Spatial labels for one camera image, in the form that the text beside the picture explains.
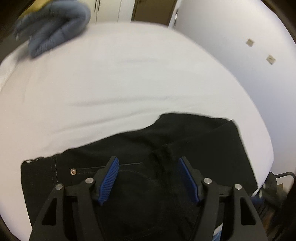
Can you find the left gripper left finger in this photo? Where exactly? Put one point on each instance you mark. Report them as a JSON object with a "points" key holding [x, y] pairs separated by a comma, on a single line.
{"points": [[72, 213]]}

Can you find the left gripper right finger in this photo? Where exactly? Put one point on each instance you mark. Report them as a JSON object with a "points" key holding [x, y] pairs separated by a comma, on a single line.
{"points": [[226, 211]]}

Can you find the black denim pants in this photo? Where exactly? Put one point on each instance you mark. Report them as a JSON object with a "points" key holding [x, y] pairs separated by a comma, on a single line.
{"points": [[148, 200]]}

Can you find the blue folded duvet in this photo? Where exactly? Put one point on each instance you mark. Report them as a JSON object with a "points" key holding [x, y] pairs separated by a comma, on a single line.
{"points": [[52, 25]]}

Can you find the white wardrobe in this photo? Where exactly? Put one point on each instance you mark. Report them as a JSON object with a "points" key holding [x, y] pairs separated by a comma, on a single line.
{"points": [[110, 10]]}

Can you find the yellow pillow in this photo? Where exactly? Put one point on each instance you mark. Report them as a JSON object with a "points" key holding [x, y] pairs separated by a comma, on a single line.
{"points": [[35, 6]]}

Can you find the brown wooden door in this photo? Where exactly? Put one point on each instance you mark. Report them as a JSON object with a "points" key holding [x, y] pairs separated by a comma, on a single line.
{"points": [[153, 11]]}

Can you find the beige wall socket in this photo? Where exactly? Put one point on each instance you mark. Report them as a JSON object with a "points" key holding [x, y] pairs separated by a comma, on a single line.
{"points": [[270, 59], [250, 42]]}

